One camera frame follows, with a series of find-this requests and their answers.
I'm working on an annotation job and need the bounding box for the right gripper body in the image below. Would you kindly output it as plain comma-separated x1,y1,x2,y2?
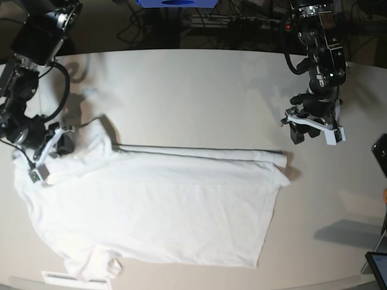
48,122,76,157

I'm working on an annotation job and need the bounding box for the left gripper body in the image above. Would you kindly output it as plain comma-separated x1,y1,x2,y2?
280,104,341,144

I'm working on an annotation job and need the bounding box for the white T-shirt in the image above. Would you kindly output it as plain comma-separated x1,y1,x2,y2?
13,121,290,280

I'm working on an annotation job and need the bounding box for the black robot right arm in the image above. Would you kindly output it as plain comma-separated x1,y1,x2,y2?
1,1,82,152

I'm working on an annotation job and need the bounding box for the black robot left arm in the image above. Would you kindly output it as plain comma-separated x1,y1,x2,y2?
279,1,347,146

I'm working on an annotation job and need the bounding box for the black phone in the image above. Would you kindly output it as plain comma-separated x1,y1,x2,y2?
371,133,387,177

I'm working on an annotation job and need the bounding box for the black power strip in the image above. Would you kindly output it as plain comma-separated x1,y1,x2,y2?
255,18,281,30

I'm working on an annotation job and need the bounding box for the black tablet screen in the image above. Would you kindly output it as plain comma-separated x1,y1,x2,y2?
365,252,386,290

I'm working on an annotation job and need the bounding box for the blue box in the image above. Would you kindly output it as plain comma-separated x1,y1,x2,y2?
136,0,218,8

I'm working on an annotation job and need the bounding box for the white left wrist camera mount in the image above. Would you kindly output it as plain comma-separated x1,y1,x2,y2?
284,99,346,146

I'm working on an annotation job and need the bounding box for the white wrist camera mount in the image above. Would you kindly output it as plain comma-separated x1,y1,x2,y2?
284,99,346,146
28,134,59,183

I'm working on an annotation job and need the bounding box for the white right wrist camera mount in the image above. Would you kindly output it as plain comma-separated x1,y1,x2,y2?
28,134,59,183

